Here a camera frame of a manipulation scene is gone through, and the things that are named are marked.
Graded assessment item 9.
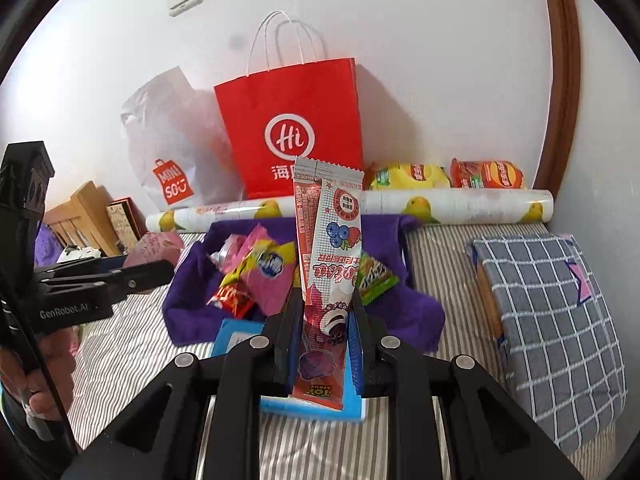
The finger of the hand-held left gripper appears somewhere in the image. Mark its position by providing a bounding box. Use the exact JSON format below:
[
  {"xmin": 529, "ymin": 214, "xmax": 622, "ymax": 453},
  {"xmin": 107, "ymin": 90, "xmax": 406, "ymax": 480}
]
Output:
[
  {"xmin": 95, "ymin": 260, "xmax": 177, "ymax": 307},
  {"xmin": 32, "ymin": 255, "xmax": 131, "ymax": 287}
]

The striped bed sheet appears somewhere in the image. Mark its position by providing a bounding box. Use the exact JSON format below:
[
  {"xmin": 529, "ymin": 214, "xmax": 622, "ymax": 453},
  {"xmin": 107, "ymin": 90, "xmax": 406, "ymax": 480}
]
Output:
[{"xmin": 65, "ymin": 225, "xmax": 626, "ymax": 480}]

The red paper bag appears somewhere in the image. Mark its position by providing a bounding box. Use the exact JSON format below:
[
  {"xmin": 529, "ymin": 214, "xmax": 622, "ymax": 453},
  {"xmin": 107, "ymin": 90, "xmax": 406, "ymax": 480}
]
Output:
[{"xmin": 214, "ymin": 10, "xmax": 365, "ymax": 201}]

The person's left hand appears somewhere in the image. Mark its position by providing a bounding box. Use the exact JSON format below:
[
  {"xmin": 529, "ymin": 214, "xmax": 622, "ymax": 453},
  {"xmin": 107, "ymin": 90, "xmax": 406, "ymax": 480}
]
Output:
[{"xmin": 0, "ymin": 342, "xmax": 77, "ymax": 421}]

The berry-printed long snack packet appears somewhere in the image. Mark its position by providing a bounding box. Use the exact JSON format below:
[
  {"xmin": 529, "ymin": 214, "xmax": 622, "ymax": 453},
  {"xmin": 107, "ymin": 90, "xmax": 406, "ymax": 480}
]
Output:
[{"xmin": 290, "ymin": 156, "xmax": 365, "ymax": 413}]

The yellow chip bag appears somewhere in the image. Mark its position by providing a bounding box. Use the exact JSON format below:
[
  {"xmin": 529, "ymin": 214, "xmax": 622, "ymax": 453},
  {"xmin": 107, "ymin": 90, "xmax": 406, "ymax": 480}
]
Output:
[{"xmin": 364, "ymin": 161, "xmax": 451, "ymax": 191}]

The grey checked folded cloth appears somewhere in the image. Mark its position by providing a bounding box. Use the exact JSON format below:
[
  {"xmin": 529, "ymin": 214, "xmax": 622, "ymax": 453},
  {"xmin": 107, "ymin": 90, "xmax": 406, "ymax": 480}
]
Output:
[{"xmin": 467, "ymin": 232, "xmax": 628, "ymax": 456}]

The yellow and pink snack packet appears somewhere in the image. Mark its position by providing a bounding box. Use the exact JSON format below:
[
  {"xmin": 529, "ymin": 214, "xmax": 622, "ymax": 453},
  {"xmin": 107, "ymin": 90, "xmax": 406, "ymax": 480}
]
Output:
[{"xmin": 220, "ymin": 240, "xmax": 301, "ymax": 317}]

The brown wooden door frame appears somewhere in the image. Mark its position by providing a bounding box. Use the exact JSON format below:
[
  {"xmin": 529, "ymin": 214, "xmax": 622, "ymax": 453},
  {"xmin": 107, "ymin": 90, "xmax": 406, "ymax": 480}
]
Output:
[{"xmin": 532, "ymin": 0, "xmax": 586, "ymax": 191}]

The white spotted cloth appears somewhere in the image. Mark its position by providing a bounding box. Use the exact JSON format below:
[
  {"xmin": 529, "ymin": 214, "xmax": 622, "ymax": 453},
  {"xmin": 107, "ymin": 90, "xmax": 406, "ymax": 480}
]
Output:
[{"xmin": 57, "ymin": 245, "xmax": 101, "ymax": 263}]

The orange chip bag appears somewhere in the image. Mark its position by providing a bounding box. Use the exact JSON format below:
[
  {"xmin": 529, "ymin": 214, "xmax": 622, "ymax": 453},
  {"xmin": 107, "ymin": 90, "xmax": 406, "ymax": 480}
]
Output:
[{"xmin": 450, "ymin": 158, "xmax": 526, "ymax": 190}]

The red snack packet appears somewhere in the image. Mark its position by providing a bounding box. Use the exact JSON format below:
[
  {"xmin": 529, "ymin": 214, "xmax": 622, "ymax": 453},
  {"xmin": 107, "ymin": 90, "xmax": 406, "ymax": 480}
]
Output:
[{"xmin": 207, "ymin": 282, "xmax": 258, "ymax": 318}]

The blue tissue box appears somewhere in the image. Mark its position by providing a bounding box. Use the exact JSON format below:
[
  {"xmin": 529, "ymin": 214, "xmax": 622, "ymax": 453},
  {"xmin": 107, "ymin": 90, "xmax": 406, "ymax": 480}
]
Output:
[{"xmin": 210, "ymin": 317, "xmax": 366, "ymax": 423}]

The wooden headboard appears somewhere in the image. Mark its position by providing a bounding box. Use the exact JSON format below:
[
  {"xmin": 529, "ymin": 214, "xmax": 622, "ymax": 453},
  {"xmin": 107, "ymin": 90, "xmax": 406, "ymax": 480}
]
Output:
[{"xmin": 42, "ymin": 181, "xmax": 121, "ymax": 261}]

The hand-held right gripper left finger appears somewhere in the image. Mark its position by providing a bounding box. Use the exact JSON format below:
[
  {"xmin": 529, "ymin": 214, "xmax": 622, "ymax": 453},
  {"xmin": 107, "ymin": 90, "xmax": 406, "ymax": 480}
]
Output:
[{"xmin": 60, "ymin": 287, "xmax": 306, "ymax": 480}]

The brown patterned box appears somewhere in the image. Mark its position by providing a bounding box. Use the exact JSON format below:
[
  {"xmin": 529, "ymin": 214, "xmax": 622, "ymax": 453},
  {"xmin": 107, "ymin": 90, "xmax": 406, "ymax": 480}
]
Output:
[{"xmin": 105, "ymin": 197, "xmax": 146, "ymax": 256}]

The bright pink snack packet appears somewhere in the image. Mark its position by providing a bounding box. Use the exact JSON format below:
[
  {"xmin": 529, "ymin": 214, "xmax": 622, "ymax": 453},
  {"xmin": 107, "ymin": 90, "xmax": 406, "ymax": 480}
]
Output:
[{"xmin": 207, "ymin": 224, "xmax": 273, "ymax": 266}]

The white plastic bag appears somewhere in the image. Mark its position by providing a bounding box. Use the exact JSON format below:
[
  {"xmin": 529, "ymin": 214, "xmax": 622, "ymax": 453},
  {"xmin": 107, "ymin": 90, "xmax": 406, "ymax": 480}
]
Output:
[{"xmin": 120, "ymin": 66, "xmax": 246, "ymax": 211}]

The green snack packet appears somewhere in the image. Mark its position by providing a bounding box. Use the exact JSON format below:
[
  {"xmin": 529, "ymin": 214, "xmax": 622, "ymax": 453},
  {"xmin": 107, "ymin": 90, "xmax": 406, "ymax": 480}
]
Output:
[{"xmin": 357, "ymin": 252, "xmax": 400, "ymax": 307}]

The purple fabric basket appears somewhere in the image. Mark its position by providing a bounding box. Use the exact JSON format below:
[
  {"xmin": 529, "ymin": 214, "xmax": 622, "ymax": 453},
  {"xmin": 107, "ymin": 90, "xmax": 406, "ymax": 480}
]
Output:
[{"xmin": 162, "ymin": 215, "xmax": 446, "ymax": 356}]

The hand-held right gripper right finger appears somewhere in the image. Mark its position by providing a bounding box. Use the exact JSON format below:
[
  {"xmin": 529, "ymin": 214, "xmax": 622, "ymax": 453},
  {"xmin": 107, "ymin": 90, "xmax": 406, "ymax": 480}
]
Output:
[{"xmin": 347, "ymin": 290, "xmax": 586, "ymax": 480}]

